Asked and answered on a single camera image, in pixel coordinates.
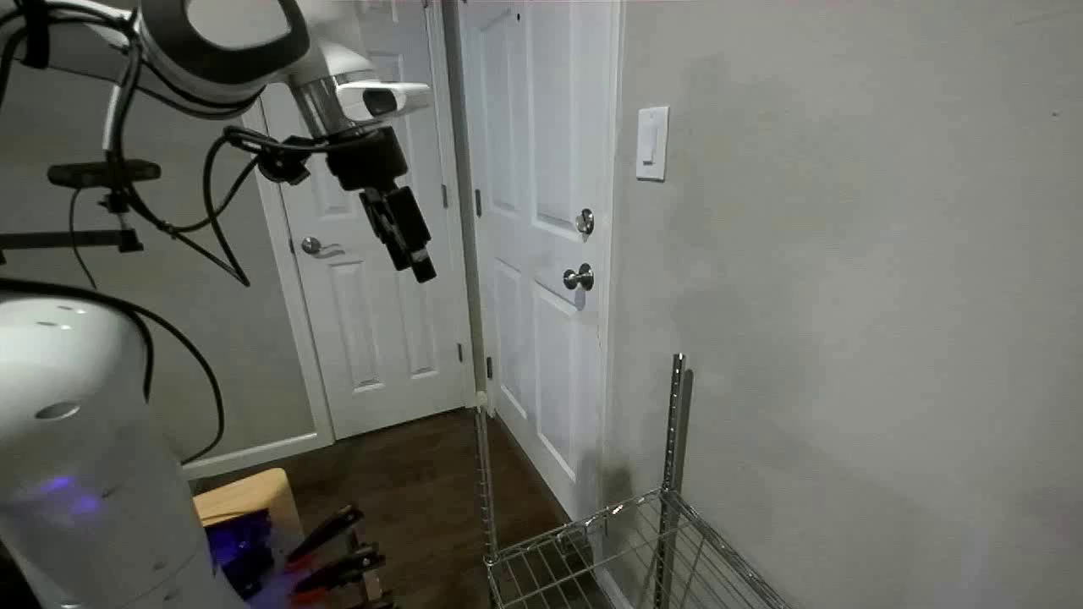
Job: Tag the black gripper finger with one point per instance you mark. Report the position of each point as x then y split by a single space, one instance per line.
420 252
402 257

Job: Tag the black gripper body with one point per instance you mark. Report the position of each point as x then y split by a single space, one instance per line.
367 160

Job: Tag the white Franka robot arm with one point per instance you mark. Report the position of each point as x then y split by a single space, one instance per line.
89 474

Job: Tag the white panel door with knob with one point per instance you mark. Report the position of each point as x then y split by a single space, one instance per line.
543 281

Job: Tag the silver round door knob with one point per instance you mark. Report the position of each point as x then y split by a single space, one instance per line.
579 278

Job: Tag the silver deadbolt lock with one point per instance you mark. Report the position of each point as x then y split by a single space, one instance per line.
588 220

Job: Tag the light wooden box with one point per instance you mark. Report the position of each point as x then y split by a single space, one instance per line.
241 495

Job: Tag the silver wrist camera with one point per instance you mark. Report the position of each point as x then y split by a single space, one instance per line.
385 101

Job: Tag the white wall light switch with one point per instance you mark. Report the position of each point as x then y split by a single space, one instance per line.
650 143

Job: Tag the black camera on stand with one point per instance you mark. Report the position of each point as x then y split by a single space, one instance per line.
102 174

